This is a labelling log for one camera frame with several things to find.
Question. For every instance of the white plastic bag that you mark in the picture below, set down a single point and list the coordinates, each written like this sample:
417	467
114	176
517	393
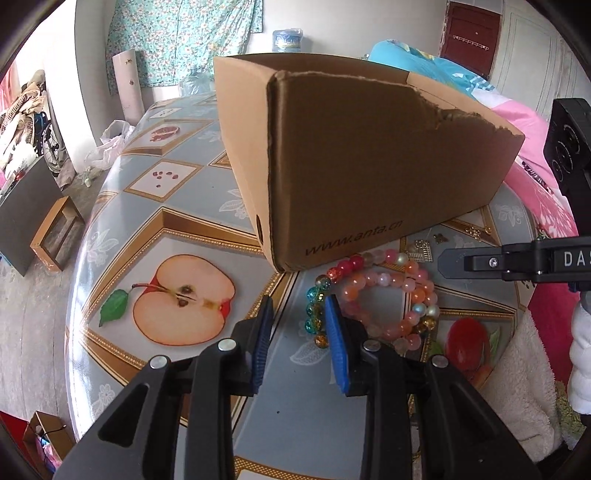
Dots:
108	147

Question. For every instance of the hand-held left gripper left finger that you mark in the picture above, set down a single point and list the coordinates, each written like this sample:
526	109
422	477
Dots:
262	341

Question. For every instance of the wooden stool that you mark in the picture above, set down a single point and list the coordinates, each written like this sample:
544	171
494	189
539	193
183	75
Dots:
46	226

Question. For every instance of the wheelchair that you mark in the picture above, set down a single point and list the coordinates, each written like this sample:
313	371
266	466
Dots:
46	138

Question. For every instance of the white paper roll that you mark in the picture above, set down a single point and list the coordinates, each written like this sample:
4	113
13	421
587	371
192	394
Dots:
129	87

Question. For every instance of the blue label water bottle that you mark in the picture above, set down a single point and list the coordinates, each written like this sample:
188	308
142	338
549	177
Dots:
286	41

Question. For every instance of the small silver tag charm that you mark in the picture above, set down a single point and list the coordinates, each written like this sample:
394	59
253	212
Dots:
418	253

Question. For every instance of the fruit printed tablecloth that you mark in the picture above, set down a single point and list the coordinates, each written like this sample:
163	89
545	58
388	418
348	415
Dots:
184	221

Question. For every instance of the clear empty water bottle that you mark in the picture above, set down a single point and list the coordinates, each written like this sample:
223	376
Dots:
198	83

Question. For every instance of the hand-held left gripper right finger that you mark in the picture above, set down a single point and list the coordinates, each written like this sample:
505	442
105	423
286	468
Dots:
336	350

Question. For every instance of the white fleece towel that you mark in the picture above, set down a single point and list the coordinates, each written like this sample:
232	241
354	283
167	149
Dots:
521	392

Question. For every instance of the small gold charm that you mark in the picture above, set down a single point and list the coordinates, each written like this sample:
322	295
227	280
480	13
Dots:
485	230
471	231

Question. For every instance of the dark red door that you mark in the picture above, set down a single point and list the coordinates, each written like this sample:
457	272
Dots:
466	23

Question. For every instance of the grey cabinet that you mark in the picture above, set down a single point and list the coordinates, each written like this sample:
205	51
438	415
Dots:
23	207

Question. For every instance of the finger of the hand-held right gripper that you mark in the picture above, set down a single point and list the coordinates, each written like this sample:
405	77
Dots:
466	264

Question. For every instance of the pile of clothes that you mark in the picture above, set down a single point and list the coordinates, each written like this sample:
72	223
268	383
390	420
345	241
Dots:
23	101

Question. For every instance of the blue printed quilt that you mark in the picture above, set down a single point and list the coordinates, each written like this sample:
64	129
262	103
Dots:
397	53

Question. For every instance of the metal coat hook rack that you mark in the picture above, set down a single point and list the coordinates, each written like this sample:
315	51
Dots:
471	40

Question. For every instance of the pink blanket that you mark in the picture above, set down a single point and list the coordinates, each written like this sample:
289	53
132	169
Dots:
521	120

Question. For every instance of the brown cardboard box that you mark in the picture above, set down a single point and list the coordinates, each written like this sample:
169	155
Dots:
369	175

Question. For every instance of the floral teal wall cloth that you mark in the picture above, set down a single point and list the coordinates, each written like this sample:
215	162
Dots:
184	37

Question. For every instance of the brown paper bag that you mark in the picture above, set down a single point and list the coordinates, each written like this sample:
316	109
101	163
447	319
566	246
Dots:
41	424

